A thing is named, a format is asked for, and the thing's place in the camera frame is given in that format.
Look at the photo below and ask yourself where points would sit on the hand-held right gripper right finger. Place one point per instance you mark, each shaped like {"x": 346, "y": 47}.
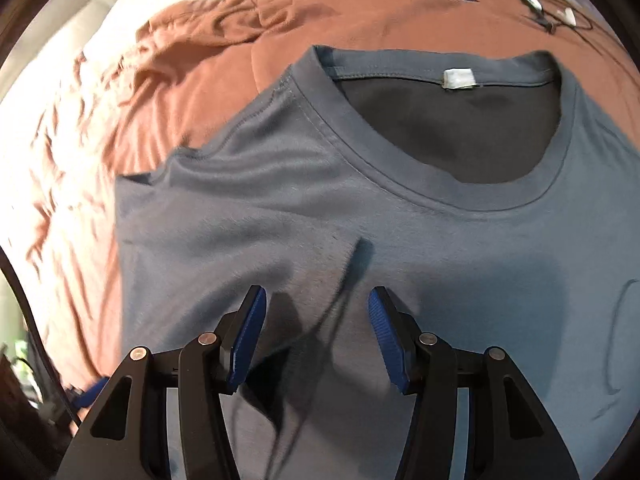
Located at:
{"x": 385, "y": 330}

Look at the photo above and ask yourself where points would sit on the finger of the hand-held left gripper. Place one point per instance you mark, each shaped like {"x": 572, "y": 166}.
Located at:
{"x": 92, "y": 392}

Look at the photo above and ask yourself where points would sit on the grey t-shirt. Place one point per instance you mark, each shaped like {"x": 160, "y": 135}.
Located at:
{"x": 450, "y": 260}

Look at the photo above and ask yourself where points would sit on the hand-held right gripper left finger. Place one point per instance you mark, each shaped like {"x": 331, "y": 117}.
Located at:
{"x": 250, "y": 330}

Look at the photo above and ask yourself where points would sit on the brown fleece blanket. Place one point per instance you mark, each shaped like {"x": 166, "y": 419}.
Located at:
{"x": 400, "y": 15}

